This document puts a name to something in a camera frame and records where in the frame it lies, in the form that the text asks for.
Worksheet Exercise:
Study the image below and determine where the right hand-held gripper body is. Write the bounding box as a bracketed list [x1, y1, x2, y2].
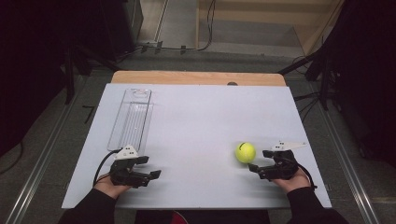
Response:
[257, 140, 308, 182]

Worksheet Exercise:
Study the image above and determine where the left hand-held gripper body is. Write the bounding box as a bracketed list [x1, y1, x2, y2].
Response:
[109, 144, 150, 189]

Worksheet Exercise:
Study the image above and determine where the yellow tennis ball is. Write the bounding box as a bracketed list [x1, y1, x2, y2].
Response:
[234, 142, 257, 165]

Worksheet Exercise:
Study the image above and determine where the clear plastic tray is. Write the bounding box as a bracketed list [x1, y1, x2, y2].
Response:
[106, 88, 154, 157]

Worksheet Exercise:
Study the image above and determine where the person's right hand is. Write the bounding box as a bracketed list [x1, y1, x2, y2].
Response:
[272, 167, 312, 194]

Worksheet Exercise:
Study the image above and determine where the person's left hand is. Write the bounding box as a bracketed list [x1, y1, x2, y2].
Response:
[92, 174, 133, 201]

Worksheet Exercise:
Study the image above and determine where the black metal stand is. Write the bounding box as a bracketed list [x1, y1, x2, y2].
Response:
[61, 43, 122, 105]
[277, 36, 344, 112]

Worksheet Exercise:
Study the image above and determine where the wooden table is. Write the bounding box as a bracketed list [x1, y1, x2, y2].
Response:
[110, 70, 288, 88]

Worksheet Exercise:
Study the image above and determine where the black curtain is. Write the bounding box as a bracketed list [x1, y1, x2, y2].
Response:
[306, 0, 396, 169]
[0, 0, 144, 158]

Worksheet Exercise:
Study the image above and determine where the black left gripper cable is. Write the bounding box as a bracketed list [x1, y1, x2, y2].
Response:
[92, 148, 123, 188]

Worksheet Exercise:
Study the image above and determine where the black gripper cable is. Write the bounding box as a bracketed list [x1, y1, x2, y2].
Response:
[92, 148, 123, 188]
[279, 157, 318, 191]

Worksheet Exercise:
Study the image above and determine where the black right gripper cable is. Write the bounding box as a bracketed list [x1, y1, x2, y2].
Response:
[279, 157, 318, 191]

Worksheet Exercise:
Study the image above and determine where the metal floor rail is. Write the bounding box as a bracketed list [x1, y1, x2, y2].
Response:
[4, 77, 90, 224]
[306, 81, 381, 224]

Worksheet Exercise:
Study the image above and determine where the black floor cable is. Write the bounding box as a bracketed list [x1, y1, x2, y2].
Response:
[124, 0, 218, 59]

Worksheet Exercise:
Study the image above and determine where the wooden frame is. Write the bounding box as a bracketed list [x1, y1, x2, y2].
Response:
[194, 0, 347, 57]

